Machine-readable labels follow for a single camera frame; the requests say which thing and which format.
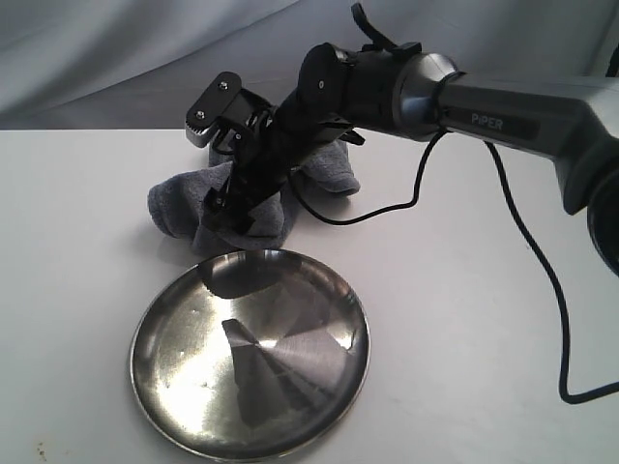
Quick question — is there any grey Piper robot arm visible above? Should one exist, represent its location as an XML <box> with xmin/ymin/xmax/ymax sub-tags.
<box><xmin>199</xmin><ymin>43</ymin><xmax>618</xmax><ymax>269</ymax></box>

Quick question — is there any round stainless steel plate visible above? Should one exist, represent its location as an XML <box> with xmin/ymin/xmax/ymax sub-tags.
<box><xmin>129</xmin><ymin>249</ymin><xmax>370</xmax><ymax>462</ymax></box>

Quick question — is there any wrist camera with black bracket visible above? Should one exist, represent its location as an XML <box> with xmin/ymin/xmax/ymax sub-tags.
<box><xmin>185</xmin><ymin>72</ymin><xmax>271</xmax><ymax>148</ymax></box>

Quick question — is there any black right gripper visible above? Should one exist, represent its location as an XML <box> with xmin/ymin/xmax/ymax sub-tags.
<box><xmin>201</xmin><ymin>92</ymin><xmax>363</xmax><ymax>235</ymax></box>

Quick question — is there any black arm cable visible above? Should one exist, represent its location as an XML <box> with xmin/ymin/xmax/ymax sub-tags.
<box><xmin>284</xmin><ymin>130</ymin><xmax>619</xmax><ymax>405</ymax></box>

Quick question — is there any black stand pole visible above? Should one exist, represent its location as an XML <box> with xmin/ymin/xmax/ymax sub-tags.
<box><xmin>604</xmin><ymin>56</ymin><xmax>618</xmax><ymax>77</ymax></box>

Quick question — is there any grey terry towel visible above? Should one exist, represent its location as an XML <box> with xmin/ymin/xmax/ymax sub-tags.
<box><xmin>147</xmin><ymin>141</ymin><xmax>361</xmax><ymax>257</ymax></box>

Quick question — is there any white backdrop cloth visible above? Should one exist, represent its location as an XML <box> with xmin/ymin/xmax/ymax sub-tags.
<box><xmin>1</xmin><ymin>1</ymin><xmax>618</xmax><ymax>130</ymax></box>

